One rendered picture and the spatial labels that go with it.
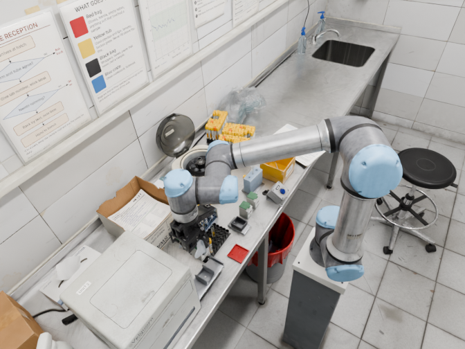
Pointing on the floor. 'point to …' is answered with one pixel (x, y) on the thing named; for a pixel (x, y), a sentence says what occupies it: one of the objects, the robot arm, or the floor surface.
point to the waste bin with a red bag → (282, 240)
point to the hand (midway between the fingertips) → (198, 246)
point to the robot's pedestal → (308, 312)
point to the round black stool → (424, 162)
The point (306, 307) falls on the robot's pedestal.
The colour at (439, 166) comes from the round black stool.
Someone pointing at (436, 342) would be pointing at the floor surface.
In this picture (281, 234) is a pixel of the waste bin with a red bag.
